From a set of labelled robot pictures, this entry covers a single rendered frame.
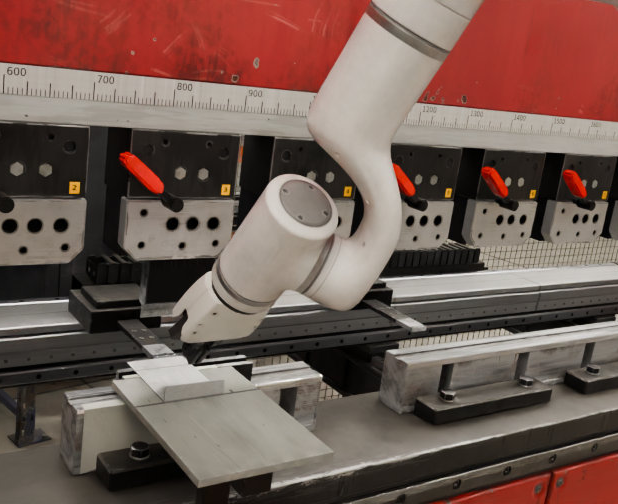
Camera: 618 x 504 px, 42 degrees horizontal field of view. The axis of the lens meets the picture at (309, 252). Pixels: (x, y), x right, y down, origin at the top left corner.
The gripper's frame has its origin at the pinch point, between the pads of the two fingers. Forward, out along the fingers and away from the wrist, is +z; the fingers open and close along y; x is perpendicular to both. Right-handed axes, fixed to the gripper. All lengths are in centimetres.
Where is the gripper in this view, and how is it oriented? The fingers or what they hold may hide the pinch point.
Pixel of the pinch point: (196, 347)
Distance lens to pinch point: 106.5
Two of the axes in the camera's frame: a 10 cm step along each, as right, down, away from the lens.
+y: -8.3, 0.3, -5.6
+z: -4.5, 5.5, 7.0
